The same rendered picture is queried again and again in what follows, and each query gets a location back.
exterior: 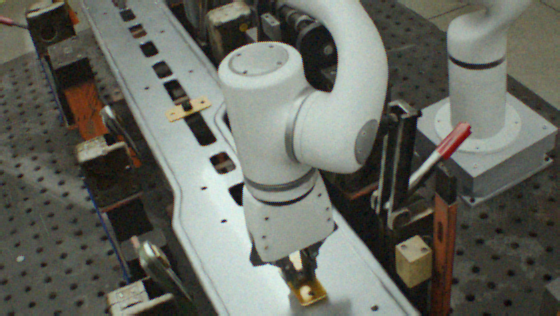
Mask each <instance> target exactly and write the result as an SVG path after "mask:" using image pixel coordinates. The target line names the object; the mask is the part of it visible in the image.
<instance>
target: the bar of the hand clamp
mask: <svg viewBox="0 0 560 316"><path fill-rule="evenodd" d="M421 117H422V111H421V110H415V109H413V108H412V107H410V106H409V105H408V104H407V103H406V101H404V100H403V99H399V100H397V101H395V102H391V103H389V104H388V107H387V116H386V117H385V116H384V115H383V114H382V113H381V119H380V123H379V127H378V130H377V134H376V136H378V137H383V136H384V140H383V158H382V166H381V175H380V183H379V191H378V200H377V208H376V213H377V214H378V215H381V214H384V213H387V212H386V211H385V210H383V207H382V206H383V204H384V202H385V201H386V200H388V199H390V208H389V216H388V223H387V227H388V228H389V217H390V215H391V214H392V213H393V212H394V211H395V210H397V209H399V208H406V203H407V196H408V185H409V178H410V172H411V165H412V159H413V152H414V146H415V140H416V128H417V121H418V118H421ZM389 229H390V228H389Z"/></svg>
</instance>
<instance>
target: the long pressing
mask: <svg viewBox="0 0 560 316"><path fill-rule="evenodd" d="M125 1H126V5H127V7H126V8H125V9H122V10H120V9H119V8H118V7H115V5H114V3H112V0H79V4H80V8H81V9H82V11H83V14H84V15H85V17H86V20H87V22H88V23H89V27H90V28H91V30H92V31H93V32H92V33H93V34H94V36H95V38H96V41H97V43H98V45H99V48H100V49H101V51H102V52H103V56H104V58H105V59H106V61H107V64H108V65H109V67H110V69H111V72H112V74H113V76H114V78H115V79H116V83H117V84H118V86H119V87H120V91H121V93H122V94H123V96H124V98H125V102H126V103H127V104H128V106H129V108H130V110H131V113H132V115H133V117H134V119H135V120H136V121H137V125H138V127H139V129H140V131H141V132H142V134H143V136H144V139H145V141H146V142H147V144H148V146H149V148H150V150H151V153H152V155H153V156H154V158H155V160H156V162H157V164H158V165H159V169H160V171H161V173H162V175H164V177H165V179H166V181H167V183H168V185H169V188H170V190H171V192H172V194H173V196H174V204H173V210H172V227H173V232H174V234H175V236H176V238H177V240H178V242H179V243H180V246H181V248H182V250H183V252H184V253H185V255H186V257H187V261H188V262H189V264H190V266H191V268H192V270H193V271H194V273H195V275H196V277H197V279H198V280H199V282H200V284H201V287H202V289H203V292H204V294H205V296H206V297H207V299H208V301H209V303H210V304H211V306H212V308H213V310H214V312H215V313H216V316H423V315H422V314H420V311H419V310H418V309H417V308H416V306H415V305H414V304H413V303H412V302H411V300H410V299H409V298H408V297H407V296H406V293H404V292H403V290H402V289H401V288H400V287H399V285H398V284H397V283H396V282H395V281H394V279H393V278H392V276H391V275H389V274H388V271H387V270H386V269H385V268H384V267H383V266H382V265H381V262H380V261H379V260H377V258H376V257H375V256H374V253H373V252H371V251H370V250H369V248H368V247H367V246H366V244H365V243H364V242H363V241H362V239H361V238H360V237H359V236H358V235H357V233H356V232H355V231H354V229H353V228H352V227H351V226H350V225H349V224H348V222H347V220H346V219H345V218H344V217H343V215H341V214H340V213H339V212H338V209H337V208H336V207H335V205H334V204H332V203H331V201H330V200H329V201H330V204H331V207H332V212H333V216H334V219H335V221H336V222H337V224H338V226H339V227H338V229H337V230H336V231H335V232H334V233H333V234H332V235H330V236H329V237H326V240H325V241H324V243H323V245H322V247H321V248H320V249H319V252H320V254H319V256H318V257H317V258H316V259H317V264H318V269H315V271H316V276H317V277H318V278H319V281H320V282H321V283H322V285H324V287H325V288H326V290H327V292H328V294H327V296H325V297H323V298H321V299H319V300H317V301H314V302H312V303H310V304H308V305H306V306H303V305H301V303H300V302H299V301H298V300H297V298H296V295H295V294H294V293H293V291H292V290H291V288H290V287H289V286H288V284H287V283H286V280H285V279H284V278H283V276H282V274H281V273H280V271H279V270H278V269H277V267H274V266H270V265H269V264H266V265H265V266H260V267H252V265H251V264H250V260H249V257H250V250H251V243H250V242H249V238H248V234H247V229H246V224H245V217H244V209H243V206H240V205H238V204H237V203H236V202H235V200H234V197H233V195H232V194H231V192H230V191H231V189H232V188H233V187H236V186H238V185H240V184H245V181H244V178H243V174H242V170H241V166H240V163H239V159H238V155H237V151H236V147H235V143H234V139H233V132H232V131H231V129H230V128H229V127H228V125H226V120H227V118H228V113H227V110H226V106H225V102H224V98H223V90H222V87H221V83H220V79H219V76H218V70H217V69H216V68H215V66H214V64H213V63H212V62H211V61H210V60H209V59H208V58H207V57H206V54H205V53H204V52H203V51H202V50H201V49H200V48H199V46H198V44H197V43H196V42H195V41H194V40H193V38H192V37H191V36H190V34H189V33H188V32H187V31H186V30H185V29H184V27H183V25H182V24H180V23H179V21H178V19H177V18H176V17H175V16H174V15H173V13H172V12H171V11H170V9H169V8H168V7H166V4H165V3H164V2H163V1H162V0H125ZM125 10H131V11H132V13H133V14H134V15H135V16H136V18H135V19H134V20H131V21H128V22H124V21H123V18H122V17H121V15H120V14H119V13H121V12H123V11H125ZM104 13H107V14H104ZM136 25H140V26H142V27H143V29H144V30H145V32H146V35H145V36H143V37H140V38H137V39H135V38H134V37H133V36H132V35H131V34H132V33H131V31H130V30H129V29H130V28H131V27H133V26H136ZM162 31H164V32H163V33H160V32H162ZM148 42H152V43H153V45H155V47H156V49H157V51H158V52H159V53H158V54H156V55H154V56H152V57H146V56H145V55H144V54H143V52H142V50H141V48H140V46H141V45H142V44H145V43H148ZM161 61H164V62H166V64H167V65H168V67H169V69H170V70H171V72H172V73H173V75H172V76H167V77H166V78H162V79H160V78H158V76H157V74H156V73H155V71H154V70H153V69H152V65H153V64H156V63H158V62H161ZM190 71H193V72H190ZM189 72H190V73H189ZM172 80H177V81H178V82H179V84H181V86H182V89H183V90H184V92H185V93H186V94H187V95H188V97H189V98H190V101H191V100H194V99H197V98H199V97H201V96H206V97H207V98H208V100H209V101H210V102H211V107H209V108H206V109H204V110H201V111H199V112H197V113H195V114H200V115H201V117H202V118H203V120H204V121H205V123H206V124H207V126H209V129H210V131H211V132H212V134H213V135H214V136H215V138H217V141H216V142H215V143H212V144H210V145H208V146H204V147H203V146H200V144H199V143H198V140H197V139H196V137H195V136H194V134H193V133H192V131H191V130H190V128H189V127H188V124H187V123H186V121H185V118H186V117H187V116H186V117H183V118H181V119H179V120H177V121H174V122H169V120H168V118H166V116H165V114H164V112H165V111H166V110H169V109H170V108H173V107H176V106H175V104H174V103H173V101H172V100H171V99H172V98H171V96H169V94H168V93H167V91H166V90H165V88H164V84H165V83H167V82H169V81H172ZM146 88H148V90H145V89H146ZM220 153H226V154H227V155H228V157H229V158H230V160H231V161H232V163H233V165H234V166H235V169H234V170H233V171H231V172H229V173H226V174H224V175H220V174H218V172H217V171H216V169H215V168H214V166H213V165H212V164H211V162H210V158H211V157H213V156H215V155H218V154H220ZM203 187H207V188H208V189H207V190H201V189H202V188H203ZM223 219H226V220H227V221H226V223H221V221H222V220H223ZM372 306H378V307H379V309H378V310H377V311H372V310H371V307H372Z"/></svg>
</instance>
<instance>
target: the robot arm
mask: <svg viewBox="0 0 560 316"><path fill-rule="evenodd" d="M279 1H280V2H282V3H283V4H285V5H286V6H288V7H292V8H294V9H296V10H297V11H299V12H301V13H303V14H307V15H308V16H310V17H312V18H314V19H316V20H318V22H319V23H322V24H323V25H325V26H326V28H327V29H328V30H329V32H330V33H331V35H332V37H333V39H334V41H335V44H336V47H337V51H338V69H337V75H336V78H335V80H336V83H335V86H334V89H333V90H332V92H331V93H329V92H325V91H321V90H317V89H315V88H314V87H312V86H311V85H310V84H309V83H308V82H307V80H306V78H305V76H304V71H303V65H302V59H301V56H300V55H299V53H298V51H297V50H296V49H295V48H293V47H292V46H288V45H286V44H283V43H278V42H259V43H254V44H251V45H247V46H244V47H241V48H238V49H237V50H235V51H233V52H232V53H230V54H229V55H228V56H227V58H225V59H224V60H223V61H222V63H221V65H220V67H219V70H218V76H219V79H220V83H221V87H222V90H223V98H224V102H225V106H226V110H227V113H228V117H229V121H230V125H231V128H232V132H233V139H234V143H235V147H236V151H237V155H238V159H239V163H240V166H241V170H242V174H243V178H244V181H245V186H244V190H243V209H244V217H245V224H246V229H247V234H248V238H249V242H250V243H251V250H250V257H249V260H250V264H251V265H252V267H260V266H265V265H266V264H269V265H270V266H274V267H278V268H281V271H282V275H283V278H284V279H285V280H286V283H288V282H291V283H292V285H293V287H295V288H296V289H297V288H298V287H300V285H299V280H298V276H297V273H298V271H297V268H296V267H295V265H294V264H293V262H292V261H291V260H290V257H289V254H292V253H294V252H296V251H299V256H300V261H301V266H302V268H304V269H305V270H306V271H307V273H308V274H309V278H310V280H311V281H314V280H316V279H317V276H316V271H315V269H318V264H317V259H316V258H317V257H318V256H319V254H320V252H319V249H320V248H321V247H322V245H323V243H324V241H325V240H326V237H329V236H330V235H332V234H333V233H334V232H335V231H336V230H337V229H338V227H339V226H338V224H337V222H336V221H335V219H334V216H333V212H332V207H331V204H330V201H329V198H328V194H327V189H326V187H325V184H324V181H323V179H322V178H321V175H320V173H319V171H318V169H317V168H319V169H323V170H326V171H329V172H334V173H340V174H349V173H353V172H355V171H357V170H358V169H360V168H361V167H362V166H363V164H364V163H365V162H366V160H367V158H368V156H369V154H370V152H372V149H373V142H374V140H375V137H376V134H377V130H378V127H379V123H380V119H381V113H382V108H383V105H384V101H385V97H386V93H387V79H388V63H387V57H386V52H385V49H384V46H383V43H382V40H381V38H380V35H379V33H378V31H377V30H376V26H375V24H374V23H373V22H372V20H371V19H370V17H369V16H368V15H367V13H366V12H365V10H364V9H363V7H362V5H361V4H360V2H359V0H279ZM451 1H459V2H462V3H465V4H473V5H479V6H484V7H485V9H484V10H483V9H481V10H479V11H477V12H471V13H468V14H466V15H464V14H463V15H461V16H459V17H458V18H455V19H454V20H453V21H452V22H450V25H449V28H448V30H447V60H448V69H449V102H448V104H446V105H443V106H442V108H441V109H440V110H439V111H438V113H436V118H435V122H434V127H435V132H436V134H437V136H438V138H439V140H440V141H441V142H442V141H443V140H444V138H445V137H446V136H447V135H448V134H450V132H451V131H452V130H453V129H454V128H455V127H456V125H458V124H459V123H460V122H461V123H462V124H464V123H465V122H467V123H468V124H469V125H470V126H471V127H472V128H471V129H470V131H471V132H472V134H471V135H469V136H468V138H467V139H466V140H465V142H464V143H463V144H462V145H461V146H460V147H459V148H458V149H457V152H461V153H468V154H493V153H497V152H499V151H501V150H503V149H505V148H507V147H508V146H511V144H513V143H514V142H515V140H516V139H518V137H519V133H520V131H521V119H520V117H519V115H518V114H517V111H516V110H515V109H513V108H512V106H510V105H509V104H508V103H506V75H507V65H506V58H507V37H508V30H509V29H510V25H512V24H513V21H515V20H516V18H517V17H519V16H520V15H521V14H522V13H523V12H524V11H525V10H526V9H527V7H528V6H530V4H531V3H532V1H533V0H451ZM326 208H327V209H326Z"/></svg>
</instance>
